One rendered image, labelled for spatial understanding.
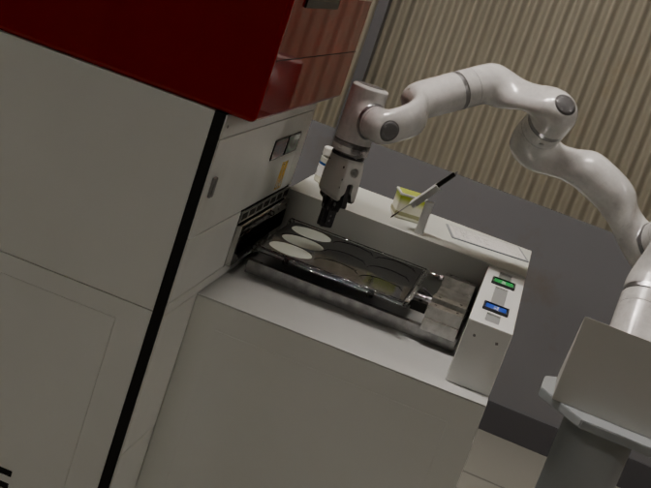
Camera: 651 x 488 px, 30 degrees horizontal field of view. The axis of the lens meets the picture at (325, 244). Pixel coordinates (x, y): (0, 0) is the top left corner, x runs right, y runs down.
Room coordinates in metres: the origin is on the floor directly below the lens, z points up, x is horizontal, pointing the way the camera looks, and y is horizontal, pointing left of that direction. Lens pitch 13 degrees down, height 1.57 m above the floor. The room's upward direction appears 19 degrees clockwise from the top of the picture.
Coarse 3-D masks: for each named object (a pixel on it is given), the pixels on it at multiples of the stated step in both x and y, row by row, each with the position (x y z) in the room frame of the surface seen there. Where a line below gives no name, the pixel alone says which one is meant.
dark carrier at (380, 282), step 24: (264, 240) 2.65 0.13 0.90; (312, 240) 2.80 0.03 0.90; (336, 240) 2.88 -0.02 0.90; (312, 264) 2.58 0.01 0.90; (336, 264) 2.65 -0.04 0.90; (360, 264) 2.73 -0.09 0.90; (384, 264) 2.80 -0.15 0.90; (408, 264) 2.88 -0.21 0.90; (384, 288) 2.60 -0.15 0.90; (408, 288) 2.66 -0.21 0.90
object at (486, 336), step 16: (496, 272) 2.85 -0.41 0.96; (480, 288) 2.64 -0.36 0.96; (496, 288) 2.71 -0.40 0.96; (480, 304) 2.49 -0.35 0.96; (512, 304) 2.59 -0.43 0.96; (480, 320) 2.36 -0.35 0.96; (496, 320) 2.42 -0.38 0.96; (512, 320) 2.45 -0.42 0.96; (464, 336) 2.36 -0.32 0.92; (480, 336) 2.35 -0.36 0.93; (496, 336) 2.35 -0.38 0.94; (464, 352) 2.35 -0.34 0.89; (480, 352) 2.35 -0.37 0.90; (496, 352) 2.35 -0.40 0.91; (464, 368) 2.35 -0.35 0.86; (480, 368) 2.35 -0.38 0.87; (496, 368) 2.34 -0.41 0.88; (464, 384) 2.35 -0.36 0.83; (480, 384) 2.35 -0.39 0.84
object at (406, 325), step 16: (256, 272) 2.63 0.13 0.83; (272, 272) 2.62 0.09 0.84; (288, 272) 2.64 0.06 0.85; (288, 288) 2.62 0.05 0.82; (304, 288) 2.61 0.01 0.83; (320, 288) 2.61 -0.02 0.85; (336, 304) 2.60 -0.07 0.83; (352, 304) 2.60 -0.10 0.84; (368, 304) 2.60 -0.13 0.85; (384, 320) 2.59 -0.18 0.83; (400, 320) 2.58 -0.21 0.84; (416, 336) 2.58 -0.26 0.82; (432, 336) 2.57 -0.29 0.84
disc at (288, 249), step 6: (276, 246) 2.63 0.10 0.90; (282, 246) 2.65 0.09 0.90; (288, 246) 2.67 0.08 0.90; (294, 246) 2.69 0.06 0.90; (282, 252) 2.60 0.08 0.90; (288, 252) 2.62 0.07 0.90; (294, 252) 2.64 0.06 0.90; (300, 252) 2.65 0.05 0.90; (306, 252) 2.67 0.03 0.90; (300, 258) 2.60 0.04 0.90; (306, 258) 2.62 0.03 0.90
